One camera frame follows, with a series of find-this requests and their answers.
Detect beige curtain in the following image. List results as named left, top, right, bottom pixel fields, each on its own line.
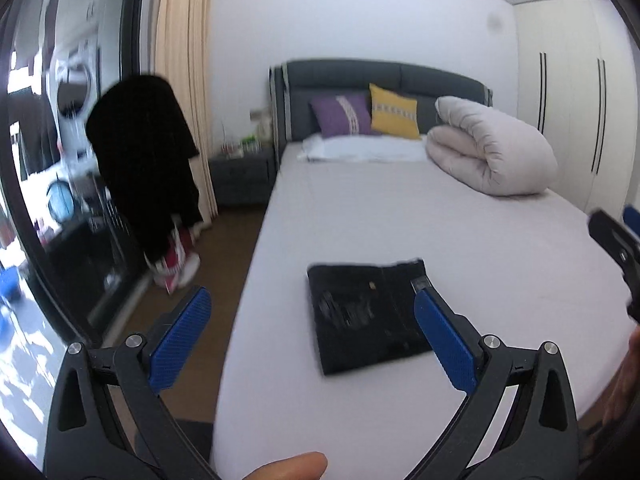
left=149, top=0, right=219, bottom=222

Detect black framed glass door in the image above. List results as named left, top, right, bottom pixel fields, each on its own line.
left=0, top=0, right=157, bottom=356

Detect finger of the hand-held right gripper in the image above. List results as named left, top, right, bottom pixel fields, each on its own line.
left=587, top=208, right=640, bottom=324

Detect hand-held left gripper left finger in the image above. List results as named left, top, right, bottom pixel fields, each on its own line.
left=42, top=285, right=222, bottom=480

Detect person's left hand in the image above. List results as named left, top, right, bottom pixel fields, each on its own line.
left=239, top=452, right=329, bottom=480

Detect blue round object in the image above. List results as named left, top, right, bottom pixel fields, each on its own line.
left=46, top=179, right=76, bottom=222

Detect black pants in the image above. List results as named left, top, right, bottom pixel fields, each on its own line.
left=306, top=258, right=442, bottom=377

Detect yellow patterned pillow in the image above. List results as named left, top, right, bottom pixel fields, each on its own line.
left=368, top=83, right=422, bottom=140

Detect cream wardrobe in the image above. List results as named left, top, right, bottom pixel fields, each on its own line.
left=513, top=0, right=640, bottom=222

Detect small items on nightstand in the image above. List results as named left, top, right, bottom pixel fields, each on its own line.
left=219, top=134, right=264, bottom=159

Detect grey nightstand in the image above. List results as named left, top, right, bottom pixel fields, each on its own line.
left=207, top=152, right=279, bottom=207

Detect white pillow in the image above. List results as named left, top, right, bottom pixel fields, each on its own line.
left=297, top=133, right=432, bottom=164

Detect white washing machine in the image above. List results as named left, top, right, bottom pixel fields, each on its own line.
left=47, top=39, right=102, bottom=117

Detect rolled white duvet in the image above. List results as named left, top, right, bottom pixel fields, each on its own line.
left=425, top=95, right=560, bottom=197

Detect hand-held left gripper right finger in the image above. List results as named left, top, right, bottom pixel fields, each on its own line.
left=399, top=289, right=582, bottom=480

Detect grey upholstered headboard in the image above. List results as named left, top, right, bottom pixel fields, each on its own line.
left=269, top=59, right=494, bottom=144

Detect black hanging garment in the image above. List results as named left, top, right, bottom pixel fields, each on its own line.
left=84, top=74, right=204, bottom=272

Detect red and white sneakers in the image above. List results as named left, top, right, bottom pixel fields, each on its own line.
left=144, top=214, right=202, bottom=295

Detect purple patterned pillow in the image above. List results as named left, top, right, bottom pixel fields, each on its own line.
left=308, top=92, right=382, bottom=139

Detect bed with white sheet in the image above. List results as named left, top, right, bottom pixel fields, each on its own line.
left=210, top=152, right=640, bottom=480

